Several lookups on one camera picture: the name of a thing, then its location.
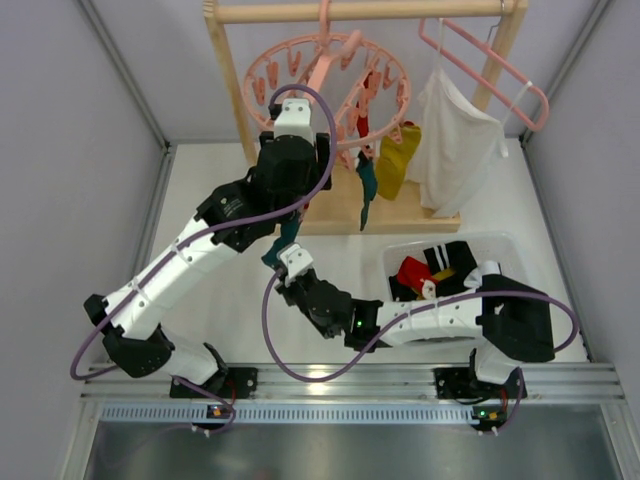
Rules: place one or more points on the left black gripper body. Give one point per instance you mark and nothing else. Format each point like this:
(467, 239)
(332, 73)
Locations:
(322, 145)

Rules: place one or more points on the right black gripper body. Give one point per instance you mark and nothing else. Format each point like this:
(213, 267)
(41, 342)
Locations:
(286, 288)

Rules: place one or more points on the black sock with white stripes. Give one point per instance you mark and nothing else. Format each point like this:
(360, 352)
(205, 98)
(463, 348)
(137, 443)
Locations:
(456, 255)

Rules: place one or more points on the dark green patterned sock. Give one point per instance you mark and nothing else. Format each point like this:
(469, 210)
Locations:
(366, 174)

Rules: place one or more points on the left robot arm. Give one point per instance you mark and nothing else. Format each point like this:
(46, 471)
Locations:
(230, 220)

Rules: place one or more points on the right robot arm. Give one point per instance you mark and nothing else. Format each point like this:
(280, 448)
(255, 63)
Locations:
(508, 322)

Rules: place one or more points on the red sock on hanger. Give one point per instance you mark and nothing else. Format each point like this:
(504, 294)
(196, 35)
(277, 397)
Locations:
(363, 108)

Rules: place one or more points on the yellow sock on hanger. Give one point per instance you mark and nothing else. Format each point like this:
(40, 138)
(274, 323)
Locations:
(395, 154)

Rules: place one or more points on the pink round clip hanger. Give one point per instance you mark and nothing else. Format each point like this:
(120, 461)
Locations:
(310, 61)

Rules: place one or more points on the pink clothes hanger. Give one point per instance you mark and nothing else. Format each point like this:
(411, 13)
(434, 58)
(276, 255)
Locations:
(496, 50)

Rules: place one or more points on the wooden clothes rack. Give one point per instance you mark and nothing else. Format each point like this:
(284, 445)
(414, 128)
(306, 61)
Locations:
(335, 212)

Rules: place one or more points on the red santa sock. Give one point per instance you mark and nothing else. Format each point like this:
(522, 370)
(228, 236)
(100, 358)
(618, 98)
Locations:
(417, 276)

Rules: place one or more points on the yellow sock in basket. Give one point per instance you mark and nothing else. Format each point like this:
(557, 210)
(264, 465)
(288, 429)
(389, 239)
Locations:
(443, 275)

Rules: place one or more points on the white hanging garment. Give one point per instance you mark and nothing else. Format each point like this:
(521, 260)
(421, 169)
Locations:
(458, 145)

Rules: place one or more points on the white plastic basket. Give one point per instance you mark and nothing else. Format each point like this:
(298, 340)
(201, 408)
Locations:
(500, 247)

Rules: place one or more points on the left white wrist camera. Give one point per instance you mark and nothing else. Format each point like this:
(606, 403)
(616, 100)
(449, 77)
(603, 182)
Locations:
(295, 120)

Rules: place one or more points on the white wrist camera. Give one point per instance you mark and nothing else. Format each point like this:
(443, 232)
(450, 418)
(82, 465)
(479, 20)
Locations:
(295, 120)
(296, 261)

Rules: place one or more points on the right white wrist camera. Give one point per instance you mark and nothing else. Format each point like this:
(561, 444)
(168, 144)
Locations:
(296, 261)

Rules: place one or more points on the aluminium mounting rail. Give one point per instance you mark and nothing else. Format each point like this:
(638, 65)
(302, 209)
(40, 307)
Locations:
(405, 394)

